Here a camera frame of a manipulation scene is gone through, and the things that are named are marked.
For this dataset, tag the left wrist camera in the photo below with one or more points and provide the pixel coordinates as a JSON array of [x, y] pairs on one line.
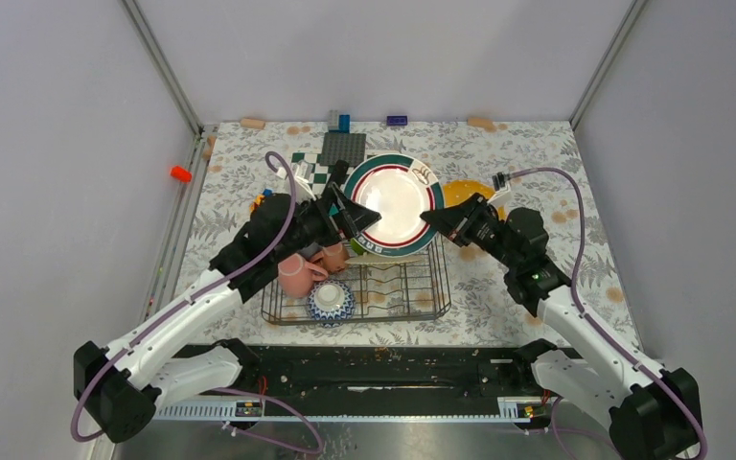
[[302, 173]]

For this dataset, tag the large pink mug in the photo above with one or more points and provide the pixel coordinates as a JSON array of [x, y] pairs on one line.
[[297, 276]]

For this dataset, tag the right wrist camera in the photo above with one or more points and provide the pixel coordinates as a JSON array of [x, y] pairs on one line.
[[502, 189]]

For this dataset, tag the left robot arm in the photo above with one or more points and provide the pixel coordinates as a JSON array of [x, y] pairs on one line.
[[119, 387]]

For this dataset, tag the black wire dish rack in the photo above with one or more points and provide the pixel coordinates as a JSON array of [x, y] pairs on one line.
[[407, 289]]

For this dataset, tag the orange cylinder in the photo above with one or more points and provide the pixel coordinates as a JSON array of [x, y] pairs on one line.
[[180, 174]]

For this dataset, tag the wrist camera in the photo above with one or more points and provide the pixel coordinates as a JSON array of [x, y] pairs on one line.
[[502, 189], [302, 173]]

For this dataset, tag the small pink mug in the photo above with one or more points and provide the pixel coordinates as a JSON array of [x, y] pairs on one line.
[[332, 258]]

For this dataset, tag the lime green plate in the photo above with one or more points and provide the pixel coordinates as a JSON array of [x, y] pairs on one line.
[[357, 247]]

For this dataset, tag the wooden cork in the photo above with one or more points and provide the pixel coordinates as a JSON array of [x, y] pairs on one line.
[[482, 123], [251, 123]]

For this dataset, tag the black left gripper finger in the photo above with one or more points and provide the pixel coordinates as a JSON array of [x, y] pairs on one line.
[[364, 217], [341, 212]]

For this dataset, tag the black microphone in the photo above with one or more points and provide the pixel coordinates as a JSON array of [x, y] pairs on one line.
[[338, 173]]

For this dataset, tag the grey blue toy bricks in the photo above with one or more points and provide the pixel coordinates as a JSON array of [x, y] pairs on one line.
[[338, 122]]

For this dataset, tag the left wooden cork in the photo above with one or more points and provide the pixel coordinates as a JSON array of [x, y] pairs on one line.
[[251, 123]]

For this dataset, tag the colourful toy block stack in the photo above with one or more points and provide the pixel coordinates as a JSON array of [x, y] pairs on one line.
[[259, 199]]

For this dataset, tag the purple toy brick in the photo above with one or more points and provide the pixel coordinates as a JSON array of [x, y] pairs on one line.
[[396, 120]]

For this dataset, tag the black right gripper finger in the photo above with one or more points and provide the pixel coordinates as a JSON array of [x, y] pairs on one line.
[[474, 208], [450, 223]]

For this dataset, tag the blue white patterned bowl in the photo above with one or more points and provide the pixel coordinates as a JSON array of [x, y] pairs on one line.
[[331, 303]]

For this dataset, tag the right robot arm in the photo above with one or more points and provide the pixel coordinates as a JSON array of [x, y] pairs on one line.
[[648, 411]]

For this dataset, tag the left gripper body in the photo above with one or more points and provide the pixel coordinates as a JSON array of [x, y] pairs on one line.
[[314, 224]]

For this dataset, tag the grey blue mug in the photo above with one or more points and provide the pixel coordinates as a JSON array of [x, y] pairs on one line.
[[308, 253]]

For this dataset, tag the woven bamboo plate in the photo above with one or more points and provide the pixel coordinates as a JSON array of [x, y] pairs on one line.
[[374, 259]]

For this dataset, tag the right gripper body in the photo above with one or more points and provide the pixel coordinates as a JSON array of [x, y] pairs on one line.
[[483, 230]]

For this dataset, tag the green white chessboard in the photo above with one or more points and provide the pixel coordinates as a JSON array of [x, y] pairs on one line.
[[357, 183]]

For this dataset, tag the grey building baseplate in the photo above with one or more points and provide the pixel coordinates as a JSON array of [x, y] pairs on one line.
[[342, 146]]

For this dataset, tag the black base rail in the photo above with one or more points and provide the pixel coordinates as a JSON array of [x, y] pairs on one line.
[[400, 383]]

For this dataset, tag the white plate green red rim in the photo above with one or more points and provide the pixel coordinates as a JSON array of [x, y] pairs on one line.
[[400, 188]]

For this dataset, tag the right wooden cork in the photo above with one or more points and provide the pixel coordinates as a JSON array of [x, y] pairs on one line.
[[482, 123]]

